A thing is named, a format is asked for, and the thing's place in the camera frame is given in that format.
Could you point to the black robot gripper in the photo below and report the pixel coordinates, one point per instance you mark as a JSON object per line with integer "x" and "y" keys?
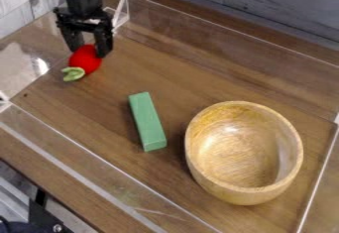
{"x": 97, "y": 23}

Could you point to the red plush strawberry toy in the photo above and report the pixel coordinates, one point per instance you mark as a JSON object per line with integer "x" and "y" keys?
{"x": 85, "y": 62}

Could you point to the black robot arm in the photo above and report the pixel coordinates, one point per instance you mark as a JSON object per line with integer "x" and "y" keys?
{"x": 85, "y": 7}

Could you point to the green rectangular block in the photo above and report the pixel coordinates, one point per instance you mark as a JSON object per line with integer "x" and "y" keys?
{"x": 149, "y": 125}

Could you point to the light wooden bowl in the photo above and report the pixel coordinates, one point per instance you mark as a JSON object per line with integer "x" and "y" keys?
{"x": 244, "y": 152}

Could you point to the clear acrylic corner bracket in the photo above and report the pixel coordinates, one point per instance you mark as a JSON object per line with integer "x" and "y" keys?
{"x": 121, "y": 14}

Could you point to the clear acrylic tray wall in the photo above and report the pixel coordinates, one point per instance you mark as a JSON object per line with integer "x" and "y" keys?
{"x": 69, "y": 135}

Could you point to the black clamp mount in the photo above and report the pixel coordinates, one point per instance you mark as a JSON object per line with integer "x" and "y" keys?
{"x": 37, "y": 219}

